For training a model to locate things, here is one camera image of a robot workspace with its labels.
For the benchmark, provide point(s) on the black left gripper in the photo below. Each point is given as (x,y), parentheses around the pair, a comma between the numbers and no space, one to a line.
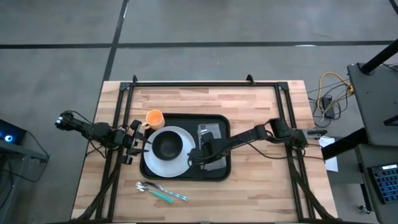
(132,140)

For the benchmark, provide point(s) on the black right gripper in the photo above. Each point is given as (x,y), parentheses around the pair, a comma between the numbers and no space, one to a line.
(210,146)

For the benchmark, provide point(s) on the black bowl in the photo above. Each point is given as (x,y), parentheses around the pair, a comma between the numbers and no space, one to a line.
(168,144)

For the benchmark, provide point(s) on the orange mug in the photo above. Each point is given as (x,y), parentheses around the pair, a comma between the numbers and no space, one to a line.
(155,119)

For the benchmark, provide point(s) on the white round plate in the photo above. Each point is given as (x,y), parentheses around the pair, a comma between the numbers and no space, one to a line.
(164,169)

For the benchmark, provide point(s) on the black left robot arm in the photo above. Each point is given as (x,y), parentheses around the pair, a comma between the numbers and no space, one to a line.
(96,130)

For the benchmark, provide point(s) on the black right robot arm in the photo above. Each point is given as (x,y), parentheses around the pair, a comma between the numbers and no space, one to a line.
(242,138)

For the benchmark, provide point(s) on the black plastic tray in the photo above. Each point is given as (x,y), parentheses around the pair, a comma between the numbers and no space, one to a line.
(186,121)

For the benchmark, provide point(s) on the grey metal stand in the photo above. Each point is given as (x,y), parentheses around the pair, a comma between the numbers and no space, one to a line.
(28,154)

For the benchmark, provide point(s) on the device with blue light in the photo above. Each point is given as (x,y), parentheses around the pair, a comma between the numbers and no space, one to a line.
(12,132)

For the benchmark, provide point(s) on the white paper sheet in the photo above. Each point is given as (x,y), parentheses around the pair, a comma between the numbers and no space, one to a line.
(331,163)

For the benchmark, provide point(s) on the black power adapter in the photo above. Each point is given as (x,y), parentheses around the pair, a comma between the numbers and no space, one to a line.
(327,102)

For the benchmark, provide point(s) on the black bar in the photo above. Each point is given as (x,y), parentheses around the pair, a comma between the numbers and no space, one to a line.
(342,144)

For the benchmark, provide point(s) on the dark grey desk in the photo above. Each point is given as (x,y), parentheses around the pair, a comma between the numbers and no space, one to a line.
(363,161)

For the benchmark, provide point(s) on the caster wheel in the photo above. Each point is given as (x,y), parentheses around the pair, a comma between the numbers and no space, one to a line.
(363,209)

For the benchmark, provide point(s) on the black desk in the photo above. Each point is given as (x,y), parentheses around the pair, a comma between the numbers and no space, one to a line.
(373,102)

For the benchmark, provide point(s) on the black pole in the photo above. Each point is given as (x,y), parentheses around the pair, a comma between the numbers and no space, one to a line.
(379,57)

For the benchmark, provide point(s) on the black metal table frame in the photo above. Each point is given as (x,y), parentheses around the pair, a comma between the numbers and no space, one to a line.
(202,84)

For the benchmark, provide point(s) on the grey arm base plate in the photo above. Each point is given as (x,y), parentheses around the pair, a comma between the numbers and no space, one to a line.
(311,130)

